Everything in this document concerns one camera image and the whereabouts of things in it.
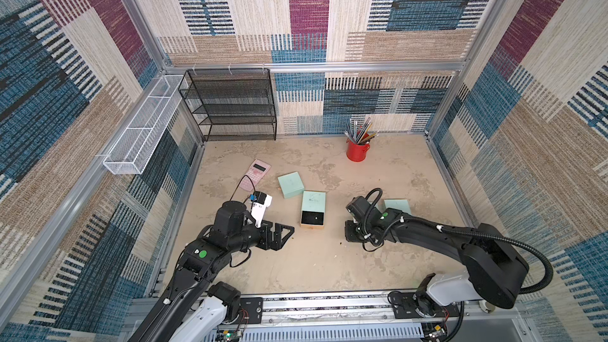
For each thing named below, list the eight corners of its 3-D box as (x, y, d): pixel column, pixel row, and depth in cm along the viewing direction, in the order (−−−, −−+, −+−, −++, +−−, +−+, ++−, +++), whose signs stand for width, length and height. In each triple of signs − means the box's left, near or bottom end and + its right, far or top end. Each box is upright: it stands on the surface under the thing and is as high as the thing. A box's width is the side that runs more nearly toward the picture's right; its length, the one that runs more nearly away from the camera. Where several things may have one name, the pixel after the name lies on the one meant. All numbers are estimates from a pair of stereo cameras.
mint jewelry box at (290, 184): (284, 199, 99) (283, 196, 97) (277, 179, 105) (276, 177, 103) (305, 191, 101) (305, 189, 99) (297, 173, 107) (297, 170, 106)
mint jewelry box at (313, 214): (300, 229, 92) (300, 225, 89) (301, 194, 101) (301, 190, 99) (327, 229, 91) (327, 225, 89) (325, 194, 101) (325, 190, 99)
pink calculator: (239, 188, 105) (238, 185, 103) (256, 161, 114) (255, 158, 112) (255, 193, 103) (254, 190, 101) (271, 165, 112) (270, 162, 111)
